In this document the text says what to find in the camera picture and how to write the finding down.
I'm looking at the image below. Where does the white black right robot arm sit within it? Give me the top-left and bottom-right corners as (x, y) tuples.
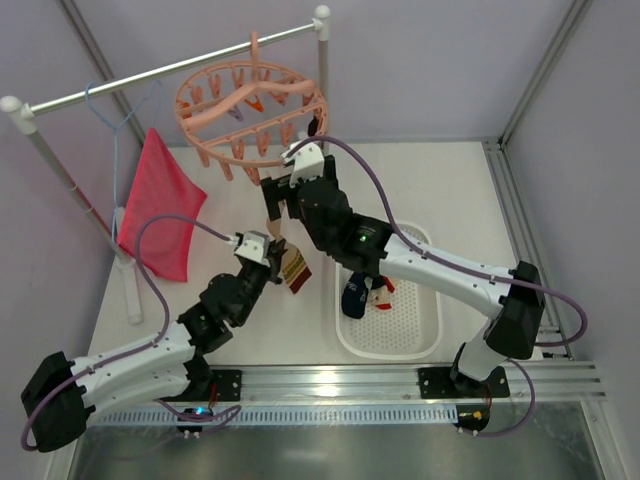
(260, 155), (545, 396)

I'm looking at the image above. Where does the navy sock red toe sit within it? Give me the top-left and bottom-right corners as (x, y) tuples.
(381, 276), (398, 293)

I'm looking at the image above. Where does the white cable duct strip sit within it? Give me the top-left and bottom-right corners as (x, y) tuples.
(97, 404), (458, 427)

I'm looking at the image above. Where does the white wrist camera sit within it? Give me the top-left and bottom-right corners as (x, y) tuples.
(280, 141), (325, 188)
(234, 230), (270, 265)

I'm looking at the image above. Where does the white metal clothes rack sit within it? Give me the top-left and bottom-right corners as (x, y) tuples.
(1, 5), (331, 324)

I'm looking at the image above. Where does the pink round clip hanger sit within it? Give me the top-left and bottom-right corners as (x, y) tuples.
(174, 31), (329, 185)

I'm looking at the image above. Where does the dark striped sock on hanger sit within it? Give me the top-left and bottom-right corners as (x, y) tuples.
(306, 116), (322, 137)

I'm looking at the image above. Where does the pink cloth towel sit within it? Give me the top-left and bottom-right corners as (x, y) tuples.
(117, 128), (207, 283)

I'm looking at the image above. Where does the beige striped sock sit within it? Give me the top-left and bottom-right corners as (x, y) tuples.
(266, 203), (312, 294)

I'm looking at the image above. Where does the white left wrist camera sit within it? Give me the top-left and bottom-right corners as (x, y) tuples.
(234, 230), (270, 265)

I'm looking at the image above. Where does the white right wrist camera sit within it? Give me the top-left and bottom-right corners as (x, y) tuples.
(280, 141), (325, 188)

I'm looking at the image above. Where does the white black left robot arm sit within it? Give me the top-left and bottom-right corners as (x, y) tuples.
(20, 232), (285, 453)

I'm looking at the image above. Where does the navy patterned sock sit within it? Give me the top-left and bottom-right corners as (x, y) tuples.
(340, 272), (394, 320)

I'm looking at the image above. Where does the light blue wire hanger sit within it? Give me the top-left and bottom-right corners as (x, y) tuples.
(83, 80), (165, 243)

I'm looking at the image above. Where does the aluminium rail frame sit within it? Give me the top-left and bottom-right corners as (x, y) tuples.
(59, 139), (609, 406)

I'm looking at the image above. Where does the white perforated plastic basket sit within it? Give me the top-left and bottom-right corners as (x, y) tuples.
(335, 218), (444, 361)

